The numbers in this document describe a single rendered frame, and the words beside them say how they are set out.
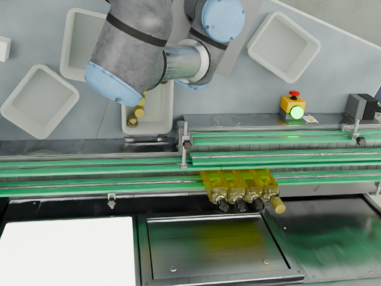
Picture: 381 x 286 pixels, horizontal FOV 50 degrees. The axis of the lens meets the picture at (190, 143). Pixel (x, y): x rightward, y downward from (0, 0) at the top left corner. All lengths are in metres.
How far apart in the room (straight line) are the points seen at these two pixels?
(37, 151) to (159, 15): 0.87
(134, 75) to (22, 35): 0.76
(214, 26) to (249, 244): 0.68
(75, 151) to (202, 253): 0.55
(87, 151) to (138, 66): 0.75
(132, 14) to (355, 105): 1.12
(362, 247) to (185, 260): 0.61
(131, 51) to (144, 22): 0.05
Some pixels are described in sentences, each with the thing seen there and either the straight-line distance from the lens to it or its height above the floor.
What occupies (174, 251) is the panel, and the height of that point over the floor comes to 1.18.
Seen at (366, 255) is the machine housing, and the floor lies 1.21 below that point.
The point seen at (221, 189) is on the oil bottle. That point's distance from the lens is 1.29.
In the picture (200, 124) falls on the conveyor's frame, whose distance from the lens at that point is 1.42.
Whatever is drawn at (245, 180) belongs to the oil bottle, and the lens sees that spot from 1.36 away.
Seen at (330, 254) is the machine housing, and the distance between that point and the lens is 1.44.
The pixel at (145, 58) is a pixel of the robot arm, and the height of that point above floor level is 1.43.
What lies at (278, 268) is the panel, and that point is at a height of 1.28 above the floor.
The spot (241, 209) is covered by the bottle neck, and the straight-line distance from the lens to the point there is 1.29.
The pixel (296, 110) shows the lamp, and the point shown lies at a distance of 1.51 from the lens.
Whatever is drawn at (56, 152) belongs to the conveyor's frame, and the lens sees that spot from 1.45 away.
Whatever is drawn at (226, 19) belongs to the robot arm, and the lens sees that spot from 1.10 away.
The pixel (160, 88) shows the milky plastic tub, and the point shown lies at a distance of 1.44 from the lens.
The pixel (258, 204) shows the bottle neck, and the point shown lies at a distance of 1.28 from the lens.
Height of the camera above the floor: 2.13
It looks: 62 degrees down
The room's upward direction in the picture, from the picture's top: 160 degrees clockwise
